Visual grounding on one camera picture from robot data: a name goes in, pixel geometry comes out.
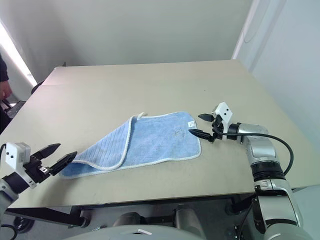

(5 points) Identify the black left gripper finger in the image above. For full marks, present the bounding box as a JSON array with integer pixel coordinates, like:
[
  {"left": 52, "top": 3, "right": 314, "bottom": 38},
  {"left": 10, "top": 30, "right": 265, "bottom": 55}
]
[
  {"left": 32, "top": 142, "right": 62, "bottom": 159},
  {"left": 50, "top": 150, "right": 78, "bottom": 176}
]

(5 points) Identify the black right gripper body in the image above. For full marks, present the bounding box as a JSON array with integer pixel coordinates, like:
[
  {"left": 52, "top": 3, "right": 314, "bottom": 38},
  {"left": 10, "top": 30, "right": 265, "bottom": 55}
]
[{"left": 211, "top": 114, "right": 225, "bottom": 144}]

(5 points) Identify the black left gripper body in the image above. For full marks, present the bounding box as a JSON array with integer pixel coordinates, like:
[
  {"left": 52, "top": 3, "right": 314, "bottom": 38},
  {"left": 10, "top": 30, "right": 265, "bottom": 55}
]
[{"left": 22, "top": 154, "right": 54, "bottom": 187}]

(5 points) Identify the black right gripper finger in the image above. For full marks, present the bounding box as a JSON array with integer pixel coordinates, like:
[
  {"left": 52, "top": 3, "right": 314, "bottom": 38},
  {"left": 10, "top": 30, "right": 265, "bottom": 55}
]
[
  {"left": 197, "top": 113, "right": 215, "bottom": 123},
  {"left": 188, "top": 128, "right": 216, "bottom": 144}
]

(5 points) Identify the blue towel with white edging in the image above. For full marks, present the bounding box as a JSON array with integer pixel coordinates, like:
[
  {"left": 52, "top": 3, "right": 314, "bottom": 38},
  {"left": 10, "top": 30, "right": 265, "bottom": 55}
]
[{"left": 58, "top": 110, "right": 202, "bottom": 181}]

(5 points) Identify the person in dark clothing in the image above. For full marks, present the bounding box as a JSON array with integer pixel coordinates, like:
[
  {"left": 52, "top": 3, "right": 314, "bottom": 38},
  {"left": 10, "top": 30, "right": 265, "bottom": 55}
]
[{"left": 0, "top": 52, "right": 12, "bottom": 101}]

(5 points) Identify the light grey robot torso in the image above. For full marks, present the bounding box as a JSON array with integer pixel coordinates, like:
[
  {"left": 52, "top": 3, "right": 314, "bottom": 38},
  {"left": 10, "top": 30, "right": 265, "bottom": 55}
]
[{"left": 89, "top": 223, "right": 181, "bottom": 240}]

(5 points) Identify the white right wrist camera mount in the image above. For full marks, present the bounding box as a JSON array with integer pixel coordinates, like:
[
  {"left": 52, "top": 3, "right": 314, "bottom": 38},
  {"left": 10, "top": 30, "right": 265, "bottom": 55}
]
[{"left": 212, "top": 102, "right": 234, "bottom": 141}]

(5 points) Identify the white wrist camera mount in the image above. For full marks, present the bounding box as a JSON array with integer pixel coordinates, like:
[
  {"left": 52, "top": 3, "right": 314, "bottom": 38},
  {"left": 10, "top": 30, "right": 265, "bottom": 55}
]
[
  {"left": 4, "top": 141, "right": 39, "bottom": 190},
  {"left": 212, "top": 102, "right": 234, "bottom": 141}
]

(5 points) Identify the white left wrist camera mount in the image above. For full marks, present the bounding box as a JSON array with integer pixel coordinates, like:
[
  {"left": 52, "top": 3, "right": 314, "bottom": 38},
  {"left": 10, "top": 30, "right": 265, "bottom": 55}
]
[{"left": 4, "top": 141, "right": 39, "bottom": 190}]

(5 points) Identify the black table frame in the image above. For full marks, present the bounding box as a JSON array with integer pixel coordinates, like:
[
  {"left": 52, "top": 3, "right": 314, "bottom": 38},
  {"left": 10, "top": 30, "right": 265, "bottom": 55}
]
[{"left": 4, "top": 191, "right": 259, "bottom": 229}]

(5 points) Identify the black floor cable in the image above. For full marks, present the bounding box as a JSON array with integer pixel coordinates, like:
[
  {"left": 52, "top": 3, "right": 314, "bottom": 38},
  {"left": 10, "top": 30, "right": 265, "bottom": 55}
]
[{"left": 0, "top": 217, "right": 31, "bottom": 240}]

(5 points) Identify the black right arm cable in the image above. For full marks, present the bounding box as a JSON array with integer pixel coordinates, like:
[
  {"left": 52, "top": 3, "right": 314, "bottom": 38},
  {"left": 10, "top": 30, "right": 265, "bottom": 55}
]
[{"left": 221, "top": 133, "right": 294, "bottom": 176}]

